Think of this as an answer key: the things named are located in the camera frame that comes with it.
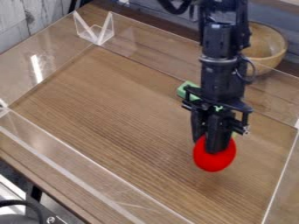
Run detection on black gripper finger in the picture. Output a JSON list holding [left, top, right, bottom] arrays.
[[206, 112, 234, 154], [191, 109, 207, 142]]

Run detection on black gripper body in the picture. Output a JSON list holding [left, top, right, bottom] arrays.
[[182, 55, 254, 135]]

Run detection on red plush strawberry toy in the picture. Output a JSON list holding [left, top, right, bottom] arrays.
[[193, 136, 238, 172]]

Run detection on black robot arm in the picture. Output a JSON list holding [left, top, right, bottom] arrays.
[[158, 0, 254, 154]]

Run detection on wooden bowl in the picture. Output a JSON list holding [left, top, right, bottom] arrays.
[[243, 22, 289, 75]]

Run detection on clear acrylic tray enclosure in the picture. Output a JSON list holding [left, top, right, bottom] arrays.
[[0, 11, 299, 224]]

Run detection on clear acrylic corner bracket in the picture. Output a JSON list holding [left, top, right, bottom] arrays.
[[73, 11, 115, 46]]

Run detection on black cable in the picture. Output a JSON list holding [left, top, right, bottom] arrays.
[[0, 199, 43, 224]]

